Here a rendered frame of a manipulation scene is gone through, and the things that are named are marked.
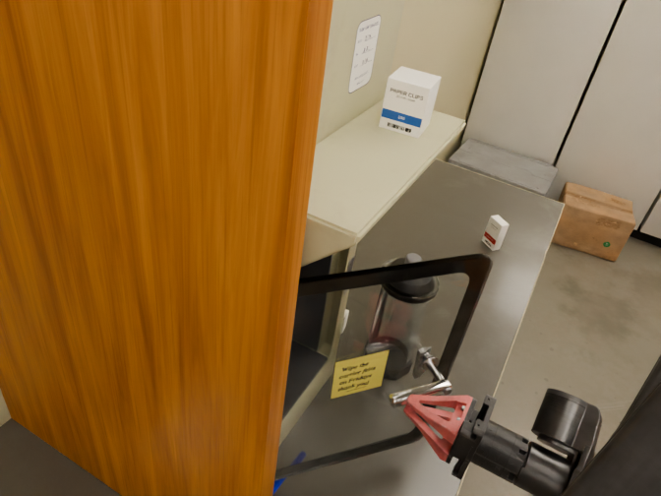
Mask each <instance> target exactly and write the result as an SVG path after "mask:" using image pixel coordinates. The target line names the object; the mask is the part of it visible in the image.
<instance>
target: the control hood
mask: <svg viewBox="0 0 661 496"><path fill-rule="evenodd" d="M383 102H384V100H383V99H382V100H381V101H379V102H378V103H376V104H375V105H373V106H372V107H371V108H369V109H368V110H366V111H365V112H363V113H362V114H360V115H359V116H357V117H356V118H354V119H353V120H351V121H350V122H349V123H347V124H346V125H344V126H343V127H341V128H340V129H338V130H337V131H335V132H334V133H332V134H331V135H330V136H328V137H327V138H325V139H324V140H322V141H321V142H319V143H318V144H316V148H315V156H314V165H313V173H312V181H311V189H310V197H309V205H308V213H307V220H306V229H305V237H304V245H303V253H302V261H301V267H303V266H306V265H308V264H311V263H313V262H316V261H318V260H321V259H323V258H325V257H327V256H330V255H332V254H335V253H337V252H340V251H342V250H345V249H347V248H350V247H353V246H355V245H356V244H357V243H358V242H359V241H360V240H361V239H362V238H363V237H364V236H365V235H366V234H367V233H368V231H369V230H370V229H371V228H372V227H373V226H374V225H375V224H376V223H377V222H378V221H379V220H380V219H381V217H382V216H383V215H384V214H385V213H386V212H387V211H388V210H389V209H390V208H391V207H392V205H393V204H394V203H395V202H396V201H397V200H398V199H399V198H400V197H401V196H402V195H403V194H404V193H405V191H406V190H407V189H408V188H409V187H410V186H411V185H412V184H413V183H414V182H415V181H416V180H417V179H418V177H419V176H420V175H421V174H422V173H423V172H424V171H425V170H426V169H427V168H428V167H429V166H430V164H431V163H432V162H433V161H434V160H435V159H436V158H437V157H438V156H439V155H440V154H441V153H442V152H443V150H444V149H445V148H446V147H447V146H448V145H449V144H450V143H451V142H452V141H453V140H454V139H455V137H456V136H457V135H458V134H459V133H460V132H461V131H462V130H463V129H464V127H465V126H466V123H465V120H462V119H459V118H456V117H453V116H450V115H447V114H444V113H441V112H438V111H435V110H433V112H432V116H431V120H430V124H429V125H428V127H427V128H426V129H425V131H424V132H423V133H422V134H421V136H420V137H419V138H418V139H417V138H414V137H410V136H407V135H404V134H400V133H397V132H395V131H391V130H388V129H385V128H381V127H379V123H380V118H381V113H382V108H383Z"/></svg>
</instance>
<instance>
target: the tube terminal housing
mask: <svg viewBox="0 0 661 496"><path fill-rule="evenodd" d="M404 2H405V0H333V5H332V13H331V21H330V36H329V44H328V53H327V61H326V69H325V76H324V84H323V92H322V100H321V109H320V117H319V125H318V133H317V141H316V144H318V143H319V142H321V141H322V140H324V139H325V138H327V137H328V136H330V135H331V134H332V133H334V132H335V131H337V130H338V129H340V128H341V127H343V126H344V125H346V124H347V123H349V122H350V121H351V120H353V119H354V118H356V117H357V116H359V115H360V114H362V113H363V112H365V111H366V110H368V109H369V108H371V107H372V106H373V105H375V104H376V103H378V102H379V101H381V100H382V99H384V97H385V92H386V87H387V82H388V77H389V76H390V75H391V66H392V61H393V57H394V52H395V47H396V42H397V37H398V32H399V27H400V22H401V17H402V12H403V7H404ZM382 13H383V14H382ZM379 14H382V19H381V25H380V31H379V36H378V42H377V48H376V53H375V59H374V65H373V70H372V76H371V82H370V83H369V84H367V85H365V86H364V87H362V88H360V89H359V90H357V91H355V92H354V93H351V94H350V95H347V92H348V86H349V79H350V73H351V66H352V59H353V53H354V46H355V40H356V34H357V28H358V23H359V22H361V21H364V20H366V19H369V18H372V17H374V16H377V15H379ZM356 247H357V244H356V245H355V246H353V247H350V248H347V249H345V250H342V251H340V252H337V253H335V254H332V260H331V266H330V274H338V273H345V272H347V266H348V262H349V261H350V260H351V259H352V258H353V257H354V256H355V252H356Z"/></svg>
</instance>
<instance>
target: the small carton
mask: <svg viewBox="0 0 661 496"><path fill-rule="evenodd" d="M440 81H441V77H440V76H436V75H432V74H428V73H425V72H421V71H417V70H414V69H410V68H406V67H402V66H401V67H400V68H398V69H397V70H396V71H395V72H394V73H393V74H391V75H390V76H389V77H388V82H387V87H386V92H385V97H384V102H383V108H382V113H381V118H380V123H379V127H381V128H385V129H388V130H391V131H395V132H397V133H400V134H404V135H407V136H410V137H414V138H417V139H418V138H419V137H420V136H421V134H422V133H423V132H424V131H425V129H426V128H427V127H428V125H429V124H430V120H431V116H432V112H433V109H434V105H435V101H436V97H437V93H438V89H439V85H440Z"/></svg>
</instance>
